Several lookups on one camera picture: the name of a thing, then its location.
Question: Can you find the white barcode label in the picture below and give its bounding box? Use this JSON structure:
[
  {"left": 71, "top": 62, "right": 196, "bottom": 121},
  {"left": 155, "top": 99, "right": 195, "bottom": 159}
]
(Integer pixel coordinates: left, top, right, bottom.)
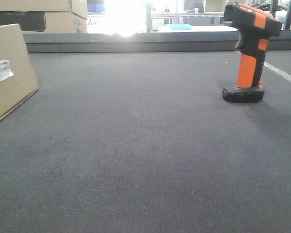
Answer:
[{"left": 0, "top": 60, "right": 14, "bottom": 82}]

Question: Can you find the dark raised table ledge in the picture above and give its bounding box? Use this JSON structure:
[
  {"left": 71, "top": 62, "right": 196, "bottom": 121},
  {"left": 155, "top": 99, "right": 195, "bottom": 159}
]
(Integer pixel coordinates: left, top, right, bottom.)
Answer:
[{"left": 23, "top": 30, "right": 291, "bottom": 53}]

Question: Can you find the upper stacked cardboard box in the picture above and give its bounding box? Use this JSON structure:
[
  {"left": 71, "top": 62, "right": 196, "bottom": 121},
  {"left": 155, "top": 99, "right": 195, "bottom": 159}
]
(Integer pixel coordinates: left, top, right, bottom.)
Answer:
[{"left": 0, "top": 0, "right": 88, "bottom": 18}]

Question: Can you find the orange black barcode scanner gun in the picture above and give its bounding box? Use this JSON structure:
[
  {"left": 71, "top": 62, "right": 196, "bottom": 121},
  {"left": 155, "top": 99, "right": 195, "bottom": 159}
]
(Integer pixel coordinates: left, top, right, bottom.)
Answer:
[{"left": 222, "top": 1, "right": 282, "bottom": 103}]

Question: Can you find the light blue foam sheet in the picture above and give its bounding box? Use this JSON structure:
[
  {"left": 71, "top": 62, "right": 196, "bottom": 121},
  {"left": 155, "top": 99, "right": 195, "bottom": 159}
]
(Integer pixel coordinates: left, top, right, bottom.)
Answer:
[{"left": 165, "top": 24, "right": 192, "bottom": 31}]

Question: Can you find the lower cardboard box black panel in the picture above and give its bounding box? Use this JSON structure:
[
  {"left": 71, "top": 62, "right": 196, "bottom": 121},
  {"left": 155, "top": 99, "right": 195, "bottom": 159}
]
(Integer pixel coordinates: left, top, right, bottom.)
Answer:
[{"left": 0, "top": 11, "right": 87, "bottom": 34}]

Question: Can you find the small brown cardboard package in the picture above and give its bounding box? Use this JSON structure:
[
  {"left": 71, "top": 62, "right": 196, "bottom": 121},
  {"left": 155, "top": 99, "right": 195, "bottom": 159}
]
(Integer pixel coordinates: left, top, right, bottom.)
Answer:
[{"left": 0, "top": 24, "right": 39, "bottom": 120}]

